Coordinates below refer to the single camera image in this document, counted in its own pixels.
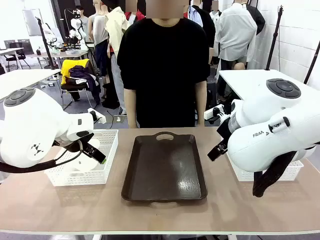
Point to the black office chair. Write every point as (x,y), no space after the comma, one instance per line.
(16,53)

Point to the dark purple clothing pile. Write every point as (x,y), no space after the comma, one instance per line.
(83,75)

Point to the dark brown plastic tray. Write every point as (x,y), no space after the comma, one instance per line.
(162,175)

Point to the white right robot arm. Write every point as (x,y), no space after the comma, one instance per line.
(262,145)

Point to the mannequin in black jacket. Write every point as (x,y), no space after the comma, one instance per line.
(203,22)

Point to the grey whiteboard panel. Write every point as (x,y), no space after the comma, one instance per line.
(31,22)

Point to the black tripod stand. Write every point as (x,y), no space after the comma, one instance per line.
(46,42)
(273,37)

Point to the cluttered background work table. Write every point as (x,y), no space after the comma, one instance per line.
(62,53)

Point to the metal frame chair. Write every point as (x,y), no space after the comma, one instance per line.
(75,93)

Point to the yellow garment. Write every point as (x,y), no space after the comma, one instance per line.
(66,66)

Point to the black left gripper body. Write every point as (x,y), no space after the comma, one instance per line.
(85,140)

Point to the white perforated plastic basket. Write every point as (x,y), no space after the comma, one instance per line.
(82,178)
(287,172)

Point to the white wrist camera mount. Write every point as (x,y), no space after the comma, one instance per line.
(100,117)
(210,113)

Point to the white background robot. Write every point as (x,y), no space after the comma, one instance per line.
(76,26)

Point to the mannequin in white shirt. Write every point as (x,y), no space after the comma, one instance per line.
(235,32)

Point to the person's left forearm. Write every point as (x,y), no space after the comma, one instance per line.
(200,97)

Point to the person's right hand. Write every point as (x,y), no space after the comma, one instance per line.
(132,123)

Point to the person's left hand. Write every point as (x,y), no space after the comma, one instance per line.
(200,120)

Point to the metal floor outlet plate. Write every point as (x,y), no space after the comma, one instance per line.
(120,119)

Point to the person in black t-shirt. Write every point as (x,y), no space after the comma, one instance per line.
(162,70)

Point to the person's right forearm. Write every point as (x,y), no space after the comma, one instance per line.
(130,102)

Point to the black slanted pole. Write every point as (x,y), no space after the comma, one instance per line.
(312,62)

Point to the translucent white conical flask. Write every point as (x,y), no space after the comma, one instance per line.
(86,163)

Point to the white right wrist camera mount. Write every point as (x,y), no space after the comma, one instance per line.
(210,113)

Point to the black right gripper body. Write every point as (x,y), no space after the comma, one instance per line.
(223,128)

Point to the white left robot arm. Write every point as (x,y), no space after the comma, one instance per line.
(37,120)

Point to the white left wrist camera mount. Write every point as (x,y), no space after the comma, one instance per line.
(100,117)

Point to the black hanging jacket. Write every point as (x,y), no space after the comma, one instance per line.
(258,17)

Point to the white side table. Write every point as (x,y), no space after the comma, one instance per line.
(22,78)
(245,80)

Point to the red garment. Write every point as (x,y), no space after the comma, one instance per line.
(133,17)

